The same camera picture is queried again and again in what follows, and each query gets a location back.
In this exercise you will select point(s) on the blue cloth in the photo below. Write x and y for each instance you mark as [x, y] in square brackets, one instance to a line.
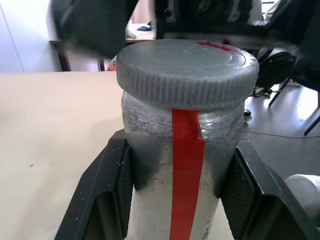
[144, 28]

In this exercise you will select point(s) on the grey ribbed screw lid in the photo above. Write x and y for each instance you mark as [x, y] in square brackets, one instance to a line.
[185, 72]

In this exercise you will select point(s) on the clear plastic jar red tape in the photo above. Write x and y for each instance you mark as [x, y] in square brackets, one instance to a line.
[155, 190]

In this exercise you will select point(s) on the white plastic cylinder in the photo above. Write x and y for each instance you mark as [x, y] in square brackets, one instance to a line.
[306, 192]

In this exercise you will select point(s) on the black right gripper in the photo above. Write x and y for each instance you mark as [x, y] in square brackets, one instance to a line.
[200, 17]

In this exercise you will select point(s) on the black chair with dark cover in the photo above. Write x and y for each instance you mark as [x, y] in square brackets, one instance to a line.
[302, 50]

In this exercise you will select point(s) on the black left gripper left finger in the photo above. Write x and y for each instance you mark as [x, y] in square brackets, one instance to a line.
[100, 180]

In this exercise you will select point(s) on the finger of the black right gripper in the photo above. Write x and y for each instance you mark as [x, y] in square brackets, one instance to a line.
[90, 25]

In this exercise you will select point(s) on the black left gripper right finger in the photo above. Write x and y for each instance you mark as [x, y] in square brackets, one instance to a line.
[252, 190]

